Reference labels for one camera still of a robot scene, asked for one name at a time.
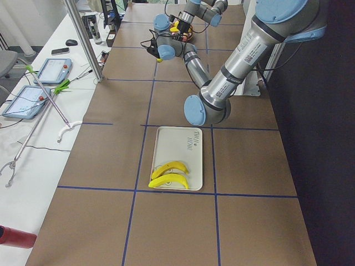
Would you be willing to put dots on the aluminium frame post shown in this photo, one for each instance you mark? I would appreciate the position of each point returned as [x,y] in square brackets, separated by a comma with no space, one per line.
[86,44]

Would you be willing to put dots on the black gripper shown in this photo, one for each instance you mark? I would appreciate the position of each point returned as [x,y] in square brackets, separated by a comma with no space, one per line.
[158,57]
[183,25]

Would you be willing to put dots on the yellow banana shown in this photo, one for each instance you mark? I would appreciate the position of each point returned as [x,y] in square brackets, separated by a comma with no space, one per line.
[173,165]
[174,27]
[172,177]

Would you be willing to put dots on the red fire extinguisher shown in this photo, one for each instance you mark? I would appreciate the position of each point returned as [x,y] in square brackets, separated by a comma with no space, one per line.
[16,238]

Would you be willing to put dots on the lower teach pendant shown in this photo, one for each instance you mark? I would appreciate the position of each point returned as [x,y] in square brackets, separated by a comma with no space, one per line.
[27,103]

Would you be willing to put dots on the teach pendant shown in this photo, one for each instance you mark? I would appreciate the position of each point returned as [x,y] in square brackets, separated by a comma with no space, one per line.
[27,103]
[54,70]

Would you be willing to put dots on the upper teach pendant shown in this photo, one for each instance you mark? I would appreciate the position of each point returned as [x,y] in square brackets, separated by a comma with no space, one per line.
[54,70]

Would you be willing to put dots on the black computer mouse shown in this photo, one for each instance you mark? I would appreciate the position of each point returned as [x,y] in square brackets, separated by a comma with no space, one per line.
[71,42]

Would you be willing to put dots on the long metal grabber tool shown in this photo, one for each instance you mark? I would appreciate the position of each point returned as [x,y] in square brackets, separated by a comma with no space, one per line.
[12,164]

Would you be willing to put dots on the white bear tray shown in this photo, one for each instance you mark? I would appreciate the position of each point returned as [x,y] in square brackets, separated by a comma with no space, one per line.
[182,144]

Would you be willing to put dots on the green handled grabber tool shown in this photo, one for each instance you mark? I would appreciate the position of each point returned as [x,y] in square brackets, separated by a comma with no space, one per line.
[68,125]

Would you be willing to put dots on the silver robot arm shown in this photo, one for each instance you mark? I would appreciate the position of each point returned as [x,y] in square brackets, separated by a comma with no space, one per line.
[209,11]
[273,22]

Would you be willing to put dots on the black smartphone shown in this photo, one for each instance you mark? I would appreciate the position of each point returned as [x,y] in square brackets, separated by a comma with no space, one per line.
[60,51]

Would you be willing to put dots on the brown wicker basket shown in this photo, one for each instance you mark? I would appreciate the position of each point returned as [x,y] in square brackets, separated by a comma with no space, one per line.
[186,37]

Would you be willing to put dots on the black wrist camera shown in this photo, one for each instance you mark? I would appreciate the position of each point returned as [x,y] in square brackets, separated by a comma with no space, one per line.
[151,42]

